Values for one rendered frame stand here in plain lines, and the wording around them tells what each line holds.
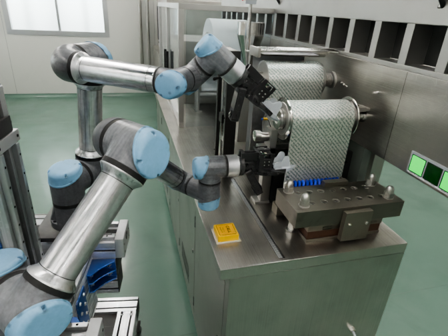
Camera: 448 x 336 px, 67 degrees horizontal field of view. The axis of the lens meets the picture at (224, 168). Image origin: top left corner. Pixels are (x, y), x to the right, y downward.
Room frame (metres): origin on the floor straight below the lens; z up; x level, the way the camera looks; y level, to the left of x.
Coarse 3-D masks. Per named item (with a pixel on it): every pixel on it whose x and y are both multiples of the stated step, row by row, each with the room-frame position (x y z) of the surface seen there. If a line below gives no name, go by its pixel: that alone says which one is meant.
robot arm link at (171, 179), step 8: (104, 120) 0.82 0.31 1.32; (112, 120) 0.88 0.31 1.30; (96, 128) 0.81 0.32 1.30; (96, 136) 0.79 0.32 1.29; (96, 144) 0.78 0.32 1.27; (168, 168) 0.99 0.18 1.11; (176, 168) 1.03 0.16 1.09; (160, 176) 0.97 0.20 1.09; (168, 176) 0.99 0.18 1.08; (176, 176) 1.02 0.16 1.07; (184, 176) 1.06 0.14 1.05; (192, 176) 1.07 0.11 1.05; (168, 184) 1.02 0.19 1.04; (176, 184) 1.03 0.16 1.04; (184, 184) 1.04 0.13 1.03; (184, 192) 1.04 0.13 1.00
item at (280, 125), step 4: (280, 112) 1.13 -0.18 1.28; (284, 112) 1.13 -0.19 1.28; (280, 116) 1.12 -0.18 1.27; (284, 116) 1.12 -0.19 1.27; (280, 120) 1.12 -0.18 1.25; (284, 120) 1.12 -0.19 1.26; (276, 124) 1.15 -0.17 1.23; (280, 124) 1.12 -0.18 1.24; (284, 124) 1.12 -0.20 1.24; (276, 128) 1.14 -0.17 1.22; (280, 128) 1.13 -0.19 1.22
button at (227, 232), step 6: (216, 228) 0.94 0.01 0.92; (222, 228) 0.94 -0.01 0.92; (228, 228) 0.95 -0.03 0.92; (234, 228) 0.95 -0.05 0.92; (216, 234) 0.92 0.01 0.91; (222, 234) 0.91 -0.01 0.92; (228, 234) 0.91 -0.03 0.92; (234, 234) 0.91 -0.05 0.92; (222, 240) 0.90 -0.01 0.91; (228, 240) 0.90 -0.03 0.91; (234, 240) 0.91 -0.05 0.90
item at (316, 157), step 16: (304, 144) 1.12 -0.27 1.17; (320, 144) 1.13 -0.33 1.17; (336, 144) 1.15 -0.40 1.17; (304, 160) 1.12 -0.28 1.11; (320, 160) 1.14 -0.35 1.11; (336, 160) 1.16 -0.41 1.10; (288, 176) 1.10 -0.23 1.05; (304, 176) 1.12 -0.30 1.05; (320, 176) 1.14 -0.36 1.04; (336, 176) 1.16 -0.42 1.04
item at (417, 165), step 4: (416, 156) 0.97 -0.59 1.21; (412, 160) 0.98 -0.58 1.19; (416, 160) 0.97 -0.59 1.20; (420, 160) 0.96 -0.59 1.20; (412, 164) 0.98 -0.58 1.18; (416, 164) 0.96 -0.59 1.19; (420, 164) 0.95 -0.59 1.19; (424, 164) 0.94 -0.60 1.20; (412, 168) 0.97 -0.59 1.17; (416, 168) 0.96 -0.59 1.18; (420, 168) 0.95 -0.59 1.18; (416, 172) 0.96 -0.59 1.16; (420, 172) 0.94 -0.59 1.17
